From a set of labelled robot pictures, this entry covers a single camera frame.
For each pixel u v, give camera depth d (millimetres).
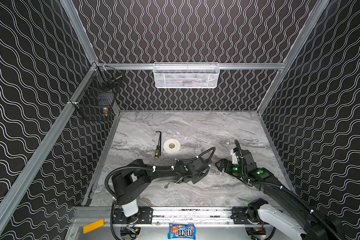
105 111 823
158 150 974
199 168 663
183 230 689
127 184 452
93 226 717
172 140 1034
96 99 976
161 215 764
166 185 840
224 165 745
